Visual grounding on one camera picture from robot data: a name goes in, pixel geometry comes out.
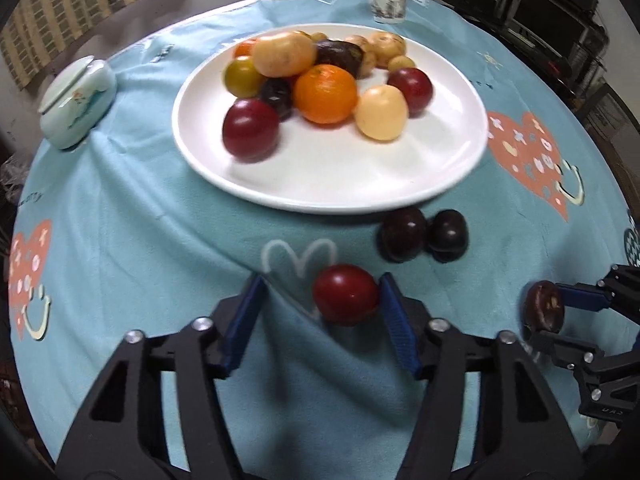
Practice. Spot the white round plate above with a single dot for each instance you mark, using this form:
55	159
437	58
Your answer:
350	170

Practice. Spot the orange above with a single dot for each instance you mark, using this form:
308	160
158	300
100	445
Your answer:
244	48
325	94

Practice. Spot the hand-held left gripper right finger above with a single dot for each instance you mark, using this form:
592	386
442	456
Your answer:
400	330

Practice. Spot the dark plum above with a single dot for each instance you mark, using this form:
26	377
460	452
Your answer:
276	96
544	306
448	236
403	234

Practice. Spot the small yellow fruit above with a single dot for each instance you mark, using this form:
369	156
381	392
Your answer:
318	37

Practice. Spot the grey computer monitor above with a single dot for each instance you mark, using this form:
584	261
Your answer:
545	20

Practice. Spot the yellow tomato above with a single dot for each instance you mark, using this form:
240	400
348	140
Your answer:
401	62
241	77

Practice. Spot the pale ceramic lidded jar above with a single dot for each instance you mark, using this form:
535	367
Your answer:
75	105

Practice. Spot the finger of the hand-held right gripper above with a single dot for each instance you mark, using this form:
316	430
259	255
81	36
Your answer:
560	347
582	297

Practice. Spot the beige round fruit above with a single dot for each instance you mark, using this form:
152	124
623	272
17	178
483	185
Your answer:
282	52
381	112

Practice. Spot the checked beige curtain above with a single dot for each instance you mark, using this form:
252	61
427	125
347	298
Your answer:
75	5

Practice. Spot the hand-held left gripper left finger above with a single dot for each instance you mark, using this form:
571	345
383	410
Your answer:
245	330

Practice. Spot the black media stand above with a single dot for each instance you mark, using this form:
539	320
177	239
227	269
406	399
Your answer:
550	75

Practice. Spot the white patterned paper cup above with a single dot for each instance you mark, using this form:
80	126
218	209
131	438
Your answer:
386	0

